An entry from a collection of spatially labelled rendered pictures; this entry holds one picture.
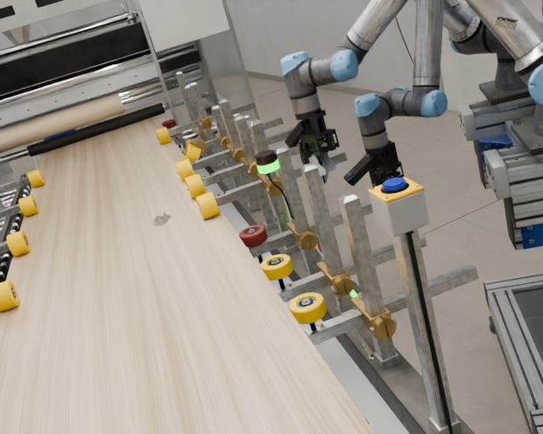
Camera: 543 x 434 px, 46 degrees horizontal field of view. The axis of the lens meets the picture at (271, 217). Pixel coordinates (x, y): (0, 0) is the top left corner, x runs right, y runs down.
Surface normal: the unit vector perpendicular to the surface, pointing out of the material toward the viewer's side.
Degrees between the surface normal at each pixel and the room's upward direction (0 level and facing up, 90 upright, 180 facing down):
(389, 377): 0
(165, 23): 90
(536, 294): 0
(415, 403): 0
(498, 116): 90
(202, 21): 90
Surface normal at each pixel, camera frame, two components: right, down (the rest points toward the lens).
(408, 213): 0.27, 0.29
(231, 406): -0.26, -0.89
